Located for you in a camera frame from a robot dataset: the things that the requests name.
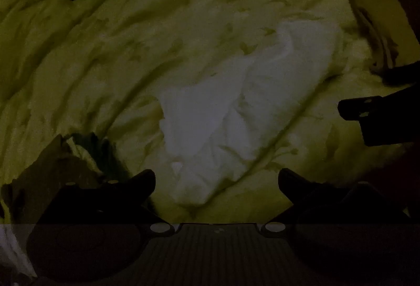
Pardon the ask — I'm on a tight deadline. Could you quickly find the yellow-green floral blanket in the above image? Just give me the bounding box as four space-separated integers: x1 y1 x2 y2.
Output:
0 0 420 277

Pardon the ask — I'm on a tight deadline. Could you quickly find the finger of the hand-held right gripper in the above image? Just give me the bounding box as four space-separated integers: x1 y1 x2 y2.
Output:
338 84 420 146
382 62 420 86

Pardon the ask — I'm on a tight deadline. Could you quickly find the plain white garment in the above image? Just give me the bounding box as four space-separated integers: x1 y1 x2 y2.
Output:
159 20 343 207

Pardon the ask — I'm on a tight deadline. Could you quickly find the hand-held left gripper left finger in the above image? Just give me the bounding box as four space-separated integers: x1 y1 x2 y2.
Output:
35 169 175 238

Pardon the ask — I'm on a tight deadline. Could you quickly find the folded pale clothes stack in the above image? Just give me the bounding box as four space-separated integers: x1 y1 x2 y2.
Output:
347 0 411 75

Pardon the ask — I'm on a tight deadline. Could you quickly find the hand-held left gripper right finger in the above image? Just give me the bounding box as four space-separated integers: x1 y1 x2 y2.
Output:
260 167 411 238

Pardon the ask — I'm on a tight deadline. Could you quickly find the white cloth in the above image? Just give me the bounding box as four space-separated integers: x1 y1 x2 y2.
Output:
0 225 36 278

